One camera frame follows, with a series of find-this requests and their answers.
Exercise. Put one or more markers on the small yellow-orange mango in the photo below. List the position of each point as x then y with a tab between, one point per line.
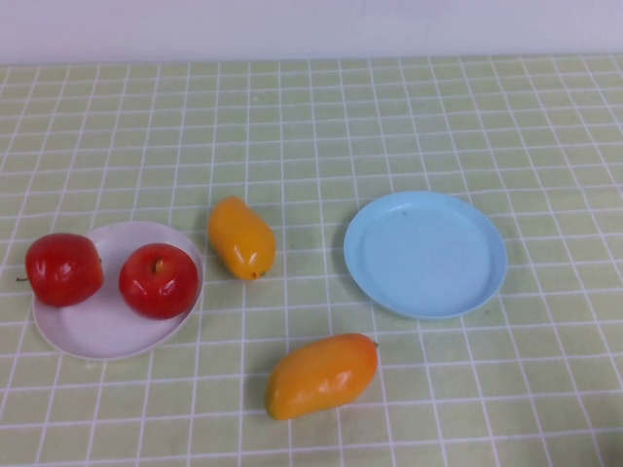
241	238

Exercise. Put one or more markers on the large orange mango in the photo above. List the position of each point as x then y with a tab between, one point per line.
321	374

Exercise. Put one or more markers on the red apple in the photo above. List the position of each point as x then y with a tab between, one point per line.
63	272
158	284

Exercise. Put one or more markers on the light blue round plate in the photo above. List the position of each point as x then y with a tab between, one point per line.
423	258

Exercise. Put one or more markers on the white round plate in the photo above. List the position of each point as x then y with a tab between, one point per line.
107	331

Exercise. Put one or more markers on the green white-grid tablecloth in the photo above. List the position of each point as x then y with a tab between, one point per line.
438	121

